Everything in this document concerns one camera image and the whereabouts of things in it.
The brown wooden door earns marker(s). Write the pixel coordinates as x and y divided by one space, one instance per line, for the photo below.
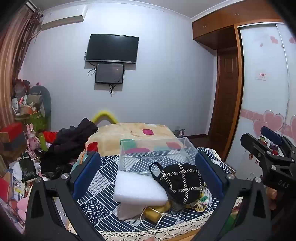
225 97

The green cylinder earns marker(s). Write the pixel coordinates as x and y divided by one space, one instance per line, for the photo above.
42 141

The yellow foam arch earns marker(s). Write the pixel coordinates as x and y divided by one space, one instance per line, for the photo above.
105 114

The person's right hand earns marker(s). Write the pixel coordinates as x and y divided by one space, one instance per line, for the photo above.
272 195

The large wall television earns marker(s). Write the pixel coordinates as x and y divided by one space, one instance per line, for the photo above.
112 48

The white heart-print wardrobe doors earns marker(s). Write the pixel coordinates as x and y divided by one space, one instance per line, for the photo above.
263 92

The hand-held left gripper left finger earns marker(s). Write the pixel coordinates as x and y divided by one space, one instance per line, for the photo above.
86 171

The black printed bag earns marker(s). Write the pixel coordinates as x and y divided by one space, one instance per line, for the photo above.
27 170

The yellow sponge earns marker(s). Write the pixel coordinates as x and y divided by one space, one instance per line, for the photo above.
161 209

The white air conditioner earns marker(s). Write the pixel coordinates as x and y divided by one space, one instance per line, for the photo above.
62 16

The pink bunny toy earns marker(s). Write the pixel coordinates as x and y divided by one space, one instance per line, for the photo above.
32 139

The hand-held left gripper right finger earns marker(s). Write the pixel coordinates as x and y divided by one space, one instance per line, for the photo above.
208 171

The black clothes pile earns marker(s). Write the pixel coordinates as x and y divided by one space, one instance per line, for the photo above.
67 143

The white thin foam sheet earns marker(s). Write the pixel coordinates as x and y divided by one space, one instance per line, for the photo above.
129 210

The blue white patterned tablecloth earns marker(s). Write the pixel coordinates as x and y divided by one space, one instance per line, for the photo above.
101 201

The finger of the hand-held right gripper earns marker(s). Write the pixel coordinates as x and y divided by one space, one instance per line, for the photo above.
256 147
271 134

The black studded handbag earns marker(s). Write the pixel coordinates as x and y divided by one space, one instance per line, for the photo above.
182 183

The green cardboard box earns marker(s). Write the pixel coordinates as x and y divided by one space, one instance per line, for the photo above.
32 119

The wooden overhead cabinet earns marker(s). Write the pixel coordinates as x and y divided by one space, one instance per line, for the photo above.
222 25

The beige patchwork blanket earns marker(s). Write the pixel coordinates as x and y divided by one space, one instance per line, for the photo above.
124 132

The small wall monitor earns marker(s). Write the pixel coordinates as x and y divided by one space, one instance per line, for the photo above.
109 73

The striped brown curtain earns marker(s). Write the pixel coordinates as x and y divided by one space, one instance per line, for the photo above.
10 58

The red box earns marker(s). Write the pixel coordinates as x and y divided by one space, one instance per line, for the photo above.
11 134

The colourful floral cloth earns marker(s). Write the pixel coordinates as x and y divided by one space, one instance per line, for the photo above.
200 204

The clear plastic box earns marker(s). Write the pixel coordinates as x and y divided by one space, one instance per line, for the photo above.
159 148

